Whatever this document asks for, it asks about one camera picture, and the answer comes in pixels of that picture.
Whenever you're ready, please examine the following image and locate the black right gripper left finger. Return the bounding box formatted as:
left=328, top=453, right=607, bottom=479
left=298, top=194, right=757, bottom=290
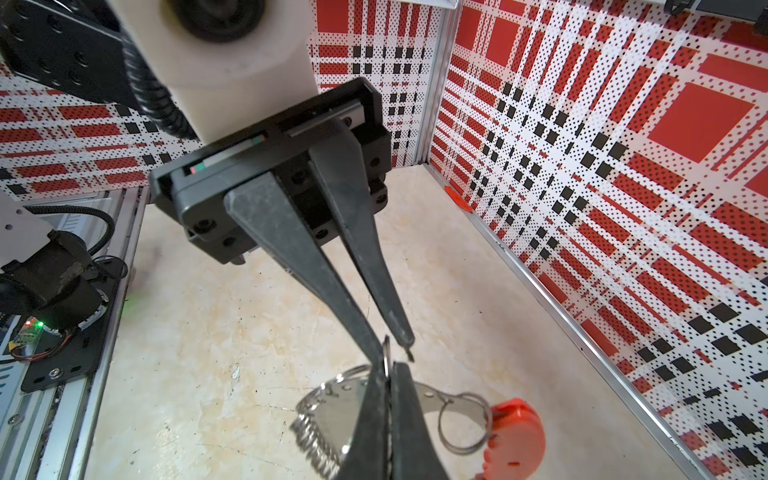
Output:
left=336, top=363, right=390, bottom=480

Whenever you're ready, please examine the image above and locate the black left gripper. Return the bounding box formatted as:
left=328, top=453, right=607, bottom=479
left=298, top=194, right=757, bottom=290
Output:
left=149, top=77, right=415, bottom=363

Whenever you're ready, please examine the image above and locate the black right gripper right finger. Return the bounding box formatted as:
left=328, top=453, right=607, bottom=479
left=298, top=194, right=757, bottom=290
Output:
left=391, top=362, right=448, bottom=480

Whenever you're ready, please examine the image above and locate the metal keyring gauge red handle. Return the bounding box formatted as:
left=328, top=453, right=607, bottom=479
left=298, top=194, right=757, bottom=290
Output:
left=290, top=341, right=546, bottom=479

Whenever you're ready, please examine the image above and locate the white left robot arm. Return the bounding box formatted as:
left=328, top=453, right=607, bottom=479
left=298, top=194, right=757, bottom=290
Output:
left=1, top=1, right=439, bottom=362

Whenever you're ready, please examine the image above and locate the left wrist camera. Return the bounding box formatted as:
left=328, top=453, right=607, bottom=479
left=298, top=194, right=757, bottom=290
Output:
left=109, top=1, right=318, bottom=144

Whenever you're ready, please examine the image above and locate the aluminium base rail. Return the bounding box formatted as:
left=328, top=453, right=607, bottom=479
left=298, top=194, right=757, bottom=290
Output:
left=1, top=187, right=149, bottom=479

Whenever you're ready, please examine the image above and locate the black hook rail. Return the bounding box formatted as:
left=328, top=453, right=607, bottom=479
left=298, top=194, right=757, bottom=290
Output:
left=663, top=0, right=767, bottom=36

